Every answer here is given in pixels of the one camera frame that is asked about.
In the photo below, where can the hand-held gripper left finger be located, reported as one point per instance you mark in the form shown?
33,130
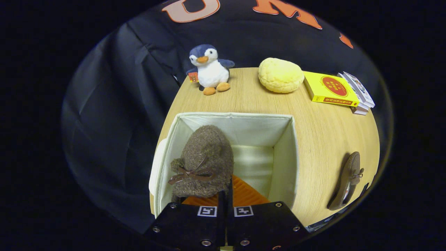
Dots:
188,223

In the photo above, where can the white book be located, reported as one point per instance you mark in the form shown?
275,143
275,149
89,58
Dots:
362,106
359,112

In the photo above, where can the yellow round sponge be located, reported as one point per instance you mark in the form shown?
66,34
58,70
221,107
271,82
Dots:
280,75

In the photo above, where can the brown fuzzy slipper shoe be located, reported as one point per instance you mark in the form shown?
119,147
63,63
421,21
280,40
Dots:
348,177
209,150

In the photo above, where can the brown fabric storage box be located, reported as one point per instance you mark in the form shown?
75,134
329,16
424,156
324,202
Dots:
251,129

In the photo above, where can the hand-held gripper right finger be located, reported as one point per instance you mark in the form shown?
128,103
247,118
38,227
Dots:
261,223

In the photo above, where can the penguin plush toy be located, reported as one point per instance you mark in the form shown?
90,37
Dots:
212,73

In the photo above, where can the yellow book red circle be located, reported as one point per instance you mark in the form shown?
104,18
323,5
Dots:
331,89

